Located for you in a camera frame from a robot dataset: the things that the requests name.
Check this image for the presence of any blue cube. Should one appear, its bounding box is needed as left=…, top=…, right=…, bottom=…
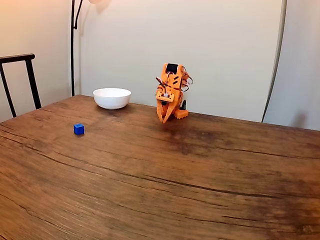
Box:
left=73, top=123, right=85, bottom=136

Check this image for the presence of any white bowl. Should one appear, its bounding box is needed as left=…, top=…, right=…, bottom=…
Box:
left=92, top=87, right=132, bottom=110

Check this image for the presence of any black floor lamp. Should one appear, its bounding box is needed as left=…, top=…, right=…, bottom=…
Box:
left=70, top=0, right=112, bottom=97

